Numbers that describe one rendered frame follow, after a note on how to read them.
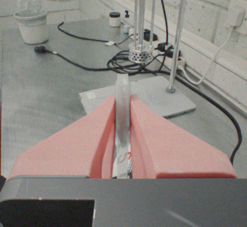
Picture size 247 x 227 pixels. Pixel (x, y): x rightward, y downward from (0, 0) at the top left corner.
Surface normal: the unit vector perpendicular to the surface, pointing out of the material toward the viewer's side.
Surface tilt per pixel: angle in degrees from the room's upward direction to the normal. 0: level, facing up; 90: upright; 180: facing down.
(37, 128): 0
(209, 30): 90
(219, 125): 0
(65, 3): 90
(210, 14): 90
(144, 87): 0
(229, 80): 90
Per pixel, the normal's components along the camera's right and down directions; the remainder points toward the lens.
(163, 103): 0.00, -0.81
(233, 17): -0.92, 0.22
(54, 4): 0.39, 0.55
